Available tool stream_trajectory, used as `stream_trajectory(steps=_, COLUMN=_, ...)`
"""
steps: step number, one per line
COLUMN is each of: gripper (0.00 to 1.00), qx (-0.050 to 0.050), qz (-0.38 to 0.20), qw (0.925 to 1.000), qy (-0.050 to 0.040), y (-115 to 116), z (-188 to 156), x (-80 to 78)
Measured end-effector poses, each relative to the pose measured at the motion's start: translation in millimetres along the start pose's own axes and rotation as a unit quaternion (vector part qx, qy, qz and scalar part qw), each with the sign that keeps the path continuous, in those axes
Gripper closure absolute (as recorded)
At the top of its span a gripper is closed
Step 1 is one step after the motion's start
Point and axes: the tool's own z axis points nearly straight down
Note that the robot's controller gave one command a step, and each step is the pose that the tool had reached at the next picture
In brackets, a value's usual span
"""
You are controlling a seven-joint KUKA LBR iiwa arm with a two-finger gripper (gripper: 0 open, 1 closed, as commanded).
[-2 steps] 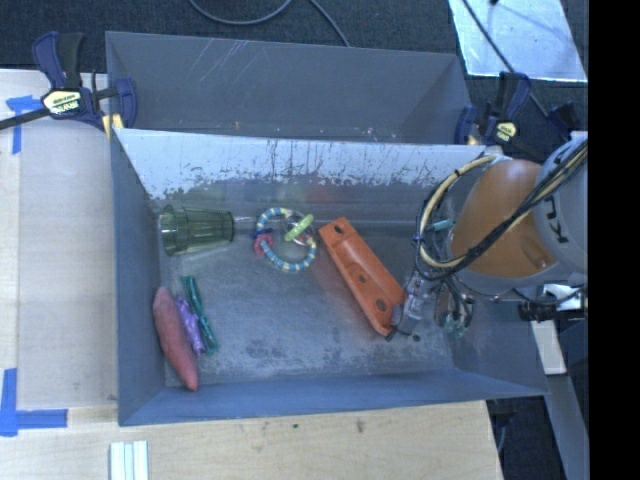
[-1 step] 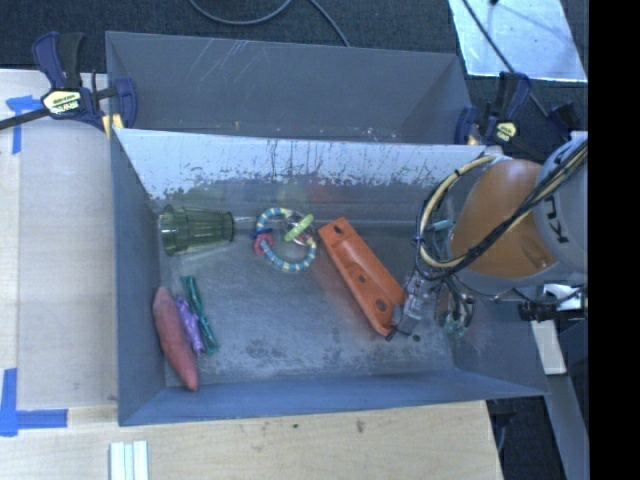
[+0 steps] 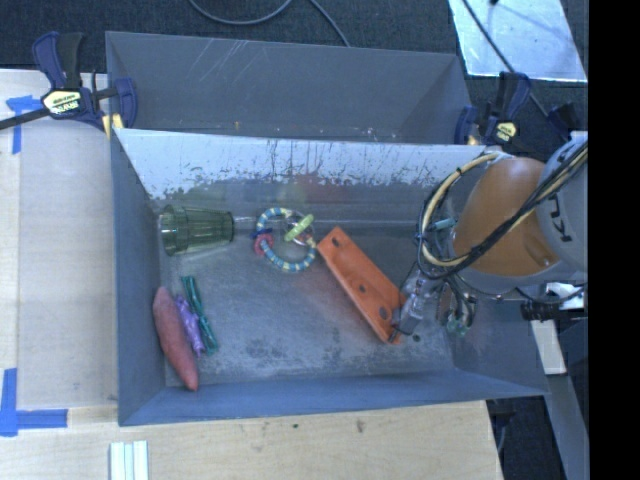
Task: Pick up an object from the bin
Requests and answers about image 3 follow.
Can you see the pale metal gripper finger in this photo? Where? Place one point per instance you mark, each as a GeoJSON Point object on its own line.
{"type": "Point", "coordinates": [411, 320]}
{"type": "Point", "coordinates": [417, 288]}

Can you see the orange-red flat block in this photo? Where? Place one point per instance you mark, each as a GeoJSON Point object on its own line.
{"type": "Point", "coordinates": [357, 280]}

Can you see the grey metal bin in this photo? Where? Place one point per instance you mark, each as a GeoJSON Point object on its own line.
{"type": "Point", "coordinates": [300, 318]}

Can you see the teal green plastic sticks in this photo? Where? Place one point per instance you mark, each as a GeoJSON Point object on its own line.
{"type": "Point", "coordinates": [200, 308]}

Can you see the purple toy figure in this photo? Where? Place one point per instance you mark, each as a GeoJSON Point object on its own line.
{"type": "Point", "coordinates": [190, 325]}

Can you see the clear green plastic cup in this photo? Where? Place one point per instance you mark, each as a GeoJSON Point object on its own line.
{"type": "Point", "coordinates": [197, 229]}

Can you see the red-brown toy sweet potato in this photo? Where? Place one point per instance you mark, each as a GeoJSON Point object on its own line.
{"type": "Point", "coordinates": [172, 335]}

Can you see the pale wood board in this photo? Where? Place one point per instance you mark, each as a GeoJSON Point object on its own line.
{"type": "Point", "coordinates": [65, 268]}

